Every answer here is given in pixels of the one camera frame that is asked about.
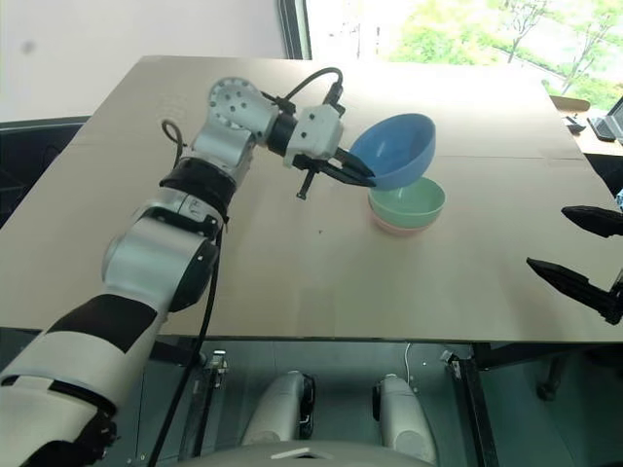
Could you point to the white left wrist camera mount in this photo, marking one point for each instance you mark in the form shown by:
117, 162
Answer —
316, 131

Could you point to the silver left robot leg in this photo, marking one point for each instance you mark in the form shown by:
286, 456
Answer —
277, 408

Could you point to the silver robot leg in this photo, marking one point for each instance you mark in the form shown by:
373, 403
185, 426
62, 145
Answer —
404, 418
277, 408

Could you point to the pink bowl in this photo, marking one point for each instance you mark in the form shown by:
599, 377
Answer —
399, 230

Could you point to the blue bowl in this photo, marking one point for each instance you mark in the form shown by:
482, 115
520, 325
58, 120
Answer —
396, 151

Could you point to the wooden desk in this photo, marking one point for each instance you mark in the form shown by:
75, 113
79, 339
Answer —
567, 104

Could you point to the silver right robot leg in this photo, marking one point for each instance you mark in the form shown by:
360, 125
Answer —
404, 418

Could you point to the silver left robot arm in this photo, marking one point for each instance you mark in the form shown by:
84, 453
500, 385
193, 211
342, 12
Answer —
229, 146

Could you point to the silver robot torso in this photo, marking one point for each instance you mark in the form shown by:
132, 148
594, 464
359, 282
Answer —
311, 455

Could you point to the small black desk gadget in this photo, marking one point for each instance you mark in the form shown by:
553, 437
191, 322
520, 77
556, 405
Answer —
575, 125

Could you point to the green bowl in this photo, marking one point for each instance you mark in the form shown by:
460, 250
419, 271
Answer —
414, 204

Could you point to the dark window frame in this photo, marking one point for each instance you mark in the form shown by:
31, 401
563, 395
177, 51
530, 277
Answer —
298, 29

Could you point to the black laptop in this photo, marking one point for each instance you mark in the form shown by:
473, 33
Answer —
611, 121

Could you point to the black sofa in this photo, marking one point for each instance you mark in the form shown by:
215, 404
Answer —
34, 155

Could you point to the black table frame leg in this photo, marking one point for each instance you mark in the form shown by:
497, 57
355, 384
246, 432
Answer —
209, 389
469, 404

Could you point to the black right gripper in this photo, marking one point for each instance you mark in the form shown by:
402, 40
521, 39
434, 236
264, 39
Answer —
615, 306

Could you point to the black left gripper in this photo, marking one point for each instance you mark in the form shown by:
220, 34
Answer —
311, 168

